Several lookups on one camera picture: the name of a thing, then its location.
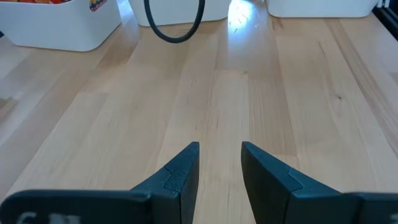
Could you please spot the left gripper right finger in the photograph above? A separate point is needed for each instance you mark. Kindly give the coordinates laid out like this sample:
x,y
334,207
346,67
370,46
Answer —
x,y
267,193

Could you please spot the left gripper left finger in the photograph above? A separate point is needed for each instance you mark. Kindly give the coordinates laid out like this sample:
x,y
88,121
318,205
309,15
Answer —
x,y
177,186

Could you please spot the red Saucy Noods noodle pack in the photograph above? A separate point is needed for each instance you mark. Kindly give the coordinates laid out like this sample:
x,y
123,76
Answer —
x,y
31,1

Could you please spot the black aluminium table frame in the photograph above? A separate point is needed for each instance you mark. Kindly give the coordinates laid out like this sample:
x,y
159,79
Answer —
x,y
390,21

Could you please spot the white plastic bin with sticker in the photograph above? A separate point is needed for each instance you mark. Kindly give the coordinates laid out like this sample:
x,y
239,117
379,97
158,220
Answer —
x,y
62,28

